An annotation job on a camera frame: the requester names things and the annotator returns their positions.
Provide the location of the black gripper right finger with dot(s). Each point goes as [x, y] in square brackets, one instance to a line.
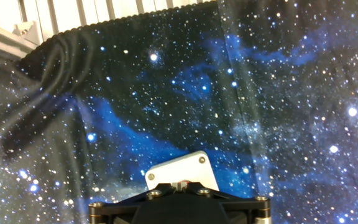
[244, 208]

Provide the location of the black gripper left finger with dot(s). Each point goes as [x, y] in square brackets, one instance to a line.
[120, 208]

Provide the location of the red button white box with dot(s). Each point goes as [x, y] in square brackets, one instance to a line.
[182, 171]

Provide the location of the starry night landscape tablecloth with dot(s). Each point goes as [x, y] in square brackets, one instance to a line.
[197, 109]

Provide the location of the vertical aluminium pole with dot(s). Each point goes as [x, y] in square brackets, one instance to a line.
[2, 43]

